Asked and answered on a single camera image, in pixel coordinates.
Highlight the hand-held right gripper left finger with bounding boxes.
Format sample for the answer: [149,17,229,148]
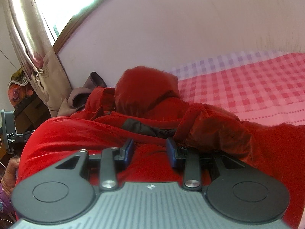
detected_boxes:
[55,138,134,191]

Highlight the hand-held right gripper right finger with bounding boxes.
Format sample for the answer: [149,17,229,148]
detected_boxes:
[165,137,241,191]

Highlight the red down jacket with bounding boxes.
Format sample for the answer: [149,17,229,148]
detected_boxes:
[15,65,305,229]

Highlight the person's left hand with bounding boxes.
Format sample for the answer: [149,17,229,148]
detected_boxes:
[0,157,21,191]

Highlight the dark wooden desk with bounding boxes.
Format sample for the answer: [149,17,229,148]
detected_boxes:
[12,92,54,134]

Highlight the red floral quilt bundle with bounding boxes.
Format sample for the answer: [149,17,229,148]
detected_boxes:
[7,85,36,110]

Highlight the olive cloth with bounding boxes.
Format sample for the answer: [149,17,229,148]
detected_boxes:
[11,67,25,79]

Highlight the brown cloth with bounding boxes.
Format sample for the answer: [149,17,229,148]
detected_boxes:
[57,72,108,117]

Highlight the bed with pink checked sheet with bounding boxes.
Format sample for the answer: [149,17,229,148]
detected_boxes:
[162,51,305,127]

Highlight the beige floral curtain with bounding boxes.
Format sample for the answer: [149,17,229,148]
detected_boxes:
[0,0,72,117]

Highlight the window with brown frame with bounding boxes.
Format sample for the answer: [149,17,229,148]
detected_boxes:
[21,0,122,55]

